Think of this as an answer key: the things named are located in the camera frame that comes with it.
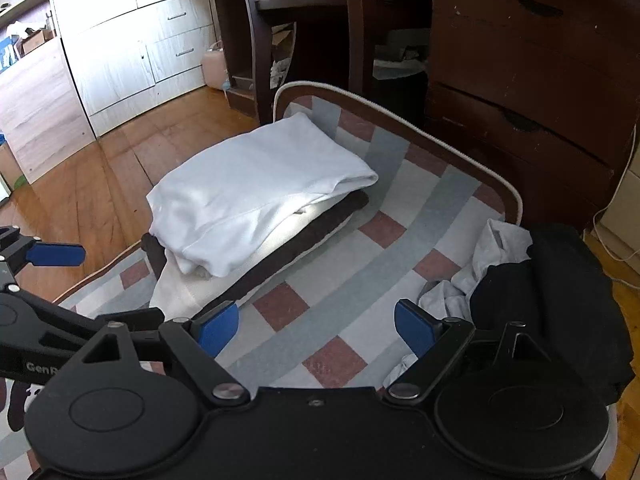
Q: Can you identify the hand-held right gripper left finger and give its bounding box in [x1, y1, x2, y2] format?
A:
[82, 302, 250, 407]

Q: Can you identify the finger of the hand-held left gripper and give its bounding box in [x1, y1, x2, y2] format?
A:
[0, 292, 166, 341]
[0, 227, 85, 283]

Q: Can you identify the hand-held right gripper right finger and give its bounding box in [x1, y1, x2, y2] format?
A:
[383, 299, 546, 402]

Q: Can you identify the white shirt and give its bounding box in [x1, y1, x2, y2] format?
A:
[146, 111, 380, 277]

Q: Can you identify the light grey garment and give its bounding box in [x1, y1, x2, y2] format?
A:
[384, 219, 536, 396]

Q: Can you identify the cream folded garment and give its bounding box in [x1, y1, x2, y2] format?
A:
[149, 200, 346, 322]

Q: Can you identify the checked floor mat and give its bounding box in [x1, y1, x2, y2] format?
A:
[0, 80, 523, 436]

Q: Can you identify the large cardboard box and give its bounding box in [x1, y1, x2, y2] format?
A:
[0, 132, 26, 191]

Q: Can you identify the light wood shelf unit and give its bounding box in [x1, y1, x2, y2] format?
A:
[0, 0, 96, 186]

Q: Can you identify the black garment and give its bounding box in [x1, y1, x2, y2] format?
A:
[469, 222, 636, 408]

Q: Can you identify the dark brown folded garment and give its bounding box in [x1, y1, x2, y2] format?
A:
[140, 191, 371, 311]

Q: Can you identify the blue printed box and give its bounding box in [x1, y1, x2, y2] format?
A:
[0, 35, 19, 73]

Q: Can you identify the small cardboard box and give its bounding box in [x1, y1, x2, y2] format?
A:
[20, 27, 54, 56]

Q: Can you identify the white wardrobe cabinet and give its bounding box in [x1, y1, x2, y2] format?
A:
[47, 0, 226, 136]

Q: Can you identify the beige cabinet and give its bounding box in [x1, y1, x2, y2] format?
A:
[600, 167, 640, 261]

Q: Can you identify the pink container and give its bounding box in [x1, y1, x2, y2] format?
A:
[201, 42, 232, 90]

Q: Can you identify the waste bin with bag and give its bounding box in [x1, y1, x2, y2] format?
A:
[372, 30, 431, 126]

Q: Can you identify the white crumpled bag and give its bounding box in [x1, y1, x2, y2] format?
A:
[270, 57, 294, 88]

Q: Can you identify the dark wooden drawer chest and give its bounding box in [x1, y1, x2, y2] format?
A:
[425, 0, 633, 233]

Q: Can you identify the dark wooden chair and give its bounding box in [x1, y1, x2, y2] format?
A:
[235, 0, 433, 126]

